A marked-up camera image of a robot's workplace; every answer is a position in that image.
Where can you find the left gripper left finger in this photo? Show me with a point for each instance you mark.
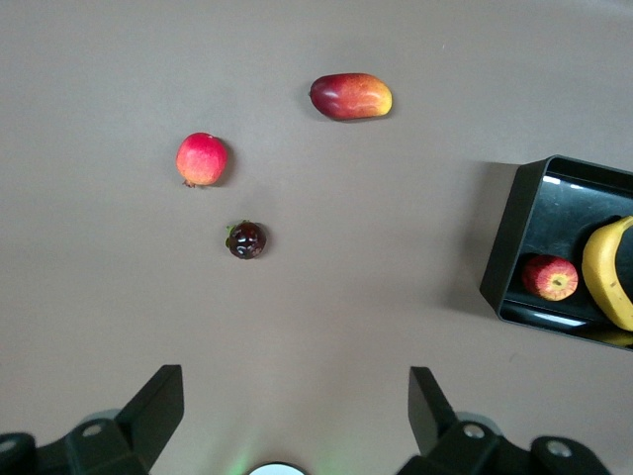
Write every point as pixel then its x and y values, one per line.
pixel 143 425

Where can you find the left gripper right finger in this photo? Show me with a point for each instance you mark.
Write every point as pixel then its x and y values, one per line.
pixel 445 435

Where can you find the yellow banana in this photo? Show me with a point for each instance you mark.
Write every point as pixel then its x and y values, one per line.
pixel 601 267

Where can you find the red yellow apple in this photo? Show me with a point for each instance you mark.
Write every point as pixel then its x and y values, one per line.
pixel 551 279

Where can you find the red yellow mango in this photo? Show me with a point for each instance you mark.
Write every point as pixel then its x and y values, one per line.
pixel 351 96

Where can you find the dark plum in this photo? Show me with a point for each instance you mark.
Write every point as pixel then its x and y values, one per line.
pixel 247 241

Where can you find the black plastic box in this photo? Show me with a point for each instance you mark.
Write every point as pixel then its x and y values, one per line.
pixel 509 222

